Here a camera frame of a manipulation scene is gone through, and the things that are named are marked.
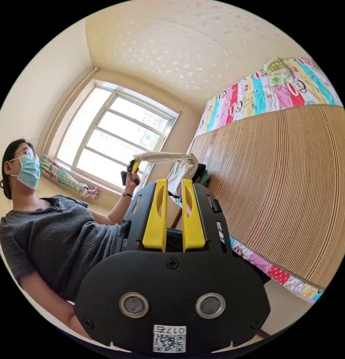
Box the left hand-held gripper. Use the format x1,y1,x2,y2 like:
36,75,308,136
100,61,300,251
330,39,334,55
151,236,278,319
120,156,141,186

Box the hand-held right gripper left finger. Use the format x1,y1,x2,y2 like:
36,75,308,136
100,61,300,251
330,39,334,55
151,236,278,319
142,179,169,252

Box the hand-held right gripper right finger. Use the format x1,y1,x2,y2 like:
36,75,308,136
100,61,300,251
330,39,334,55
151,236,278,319
181,179,205,253

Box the white pants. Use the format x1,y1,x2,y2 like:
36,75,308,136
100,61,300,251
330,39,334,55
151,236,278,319
133,151,199,198

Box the person's right forearm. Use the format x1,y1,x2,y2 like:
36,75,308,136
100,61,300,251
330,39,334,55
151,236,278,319
56,299,92,340

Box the person's left forearm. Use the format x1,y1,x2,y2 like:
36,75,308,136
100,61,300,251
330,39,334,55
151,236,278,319
106,191,134,227

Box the person's left hand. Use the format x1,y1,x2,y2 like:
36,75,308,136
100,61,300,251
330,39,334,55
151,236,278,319
124,170,141,197

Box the window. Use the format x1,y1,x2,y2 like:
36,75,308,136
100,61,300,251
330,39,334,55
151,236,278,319
54,80,180,195

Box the pile of clothes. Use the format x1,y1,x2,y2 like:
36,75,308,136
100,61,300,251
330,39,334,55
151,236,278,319
193,163,211,188

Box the bed with woven mat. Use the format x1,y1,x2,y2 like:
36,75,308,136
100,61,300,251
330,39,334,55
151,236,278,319
171,56,345,305

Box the person's body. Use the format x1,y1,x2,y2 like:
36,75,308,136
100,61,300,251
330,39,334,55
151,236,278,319
0,138,129,302

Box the green patterned cloth bundle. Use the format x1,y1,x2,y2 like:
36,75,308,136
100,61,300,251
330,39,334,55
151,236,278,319
263,57,296,86

